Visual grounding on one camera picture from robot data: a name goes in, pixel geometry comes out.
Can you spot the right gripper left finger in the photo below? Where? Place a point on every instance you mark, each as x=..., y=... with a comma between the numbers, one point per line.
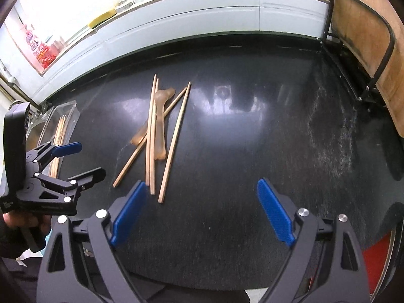
x=64, y=275

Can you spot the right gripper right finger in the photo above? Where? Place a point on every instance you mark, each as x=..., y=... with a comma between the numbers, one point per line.
x=325, y=262

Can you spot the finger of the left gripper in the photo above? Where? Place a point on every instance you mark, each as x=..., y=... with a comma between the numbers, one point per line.
x=44, y=183
x=48, y=152

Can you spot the person's left hand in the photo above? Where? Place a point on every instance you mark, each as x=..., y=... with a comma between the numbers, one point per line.
x=23, y=219

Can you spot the clear plastic tray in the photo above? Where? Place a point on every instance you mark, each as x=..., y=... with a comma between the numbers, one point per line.
x=42, y=128

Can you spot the red stool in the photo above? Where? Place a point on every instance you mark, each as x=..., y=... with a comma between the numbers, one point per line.
x=376, y=258

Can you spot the red packaged goods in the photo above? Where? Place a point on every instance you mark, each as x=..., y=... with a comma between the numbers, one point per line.
x=44, y=51

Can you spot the yellow sponge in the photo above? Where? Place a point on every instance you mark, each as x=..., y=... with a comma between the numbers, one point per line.
x=101, y=18

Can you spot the white cabinet counter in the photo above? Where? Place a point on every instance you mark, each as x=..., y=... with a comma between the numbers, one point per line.
x=168, y=20

